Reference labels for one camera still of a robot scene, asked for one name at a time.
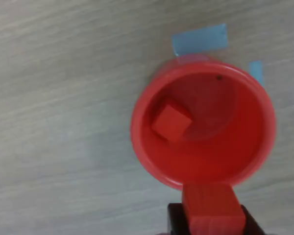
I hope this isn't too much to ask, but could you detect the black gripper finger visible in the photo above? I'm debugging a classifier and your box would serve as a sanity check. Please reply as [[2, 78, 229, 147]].
[[240, 205, 264, 235], [168, 203, 192, 235]]

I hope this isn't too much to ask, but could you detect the red cube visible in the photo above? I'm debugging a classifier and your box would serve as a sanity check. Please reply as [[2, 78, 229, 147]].
[[181, 183, 247, 235], [150, 99, 194, 142]]

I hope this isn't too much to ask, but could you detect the red plastic cup bin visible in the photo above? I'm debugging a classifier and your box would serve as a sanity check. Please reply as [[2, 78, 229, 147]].
[[129, 57, 277, 193]]

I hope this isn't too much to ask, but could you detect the blue tape strip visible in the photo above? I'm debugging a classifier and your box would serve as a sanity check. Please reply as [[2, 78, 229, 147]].
[[248, 60, 265, 88], [171, 23, 229, 59]]

